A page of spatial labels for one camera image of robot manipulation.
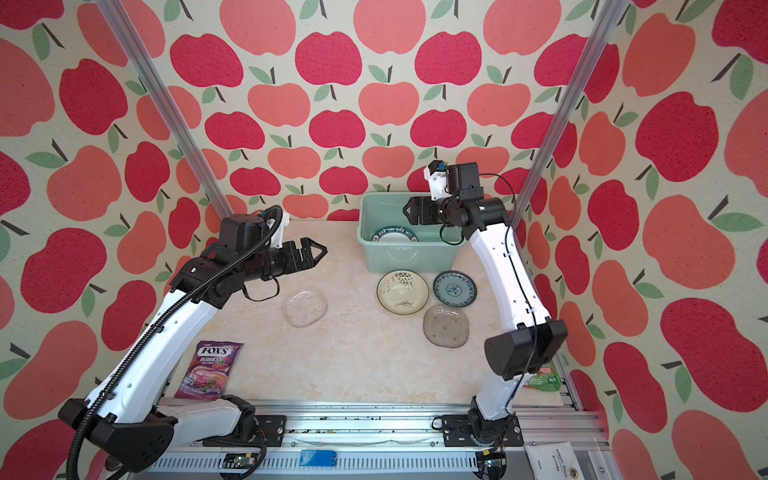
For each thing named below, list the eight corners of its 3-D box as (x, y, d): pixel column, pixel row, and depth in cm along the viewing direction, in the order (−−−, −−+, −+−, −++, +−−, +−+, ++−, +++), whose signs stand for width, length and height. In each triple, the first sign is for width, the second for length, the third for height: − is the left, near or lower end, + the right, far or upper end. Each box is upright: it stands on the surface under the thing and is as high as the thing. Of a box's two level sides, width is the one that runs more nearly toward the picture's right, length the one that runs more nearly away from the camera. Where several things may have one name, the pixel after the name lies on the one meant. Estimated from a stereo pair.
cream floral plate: (376, 315, 97) (376, 312, 95) (377, 273, 108) (376, 269, 106) (431, 315, 97) (432, 312, 95) (426, 273, 108) (427, 269, 106)
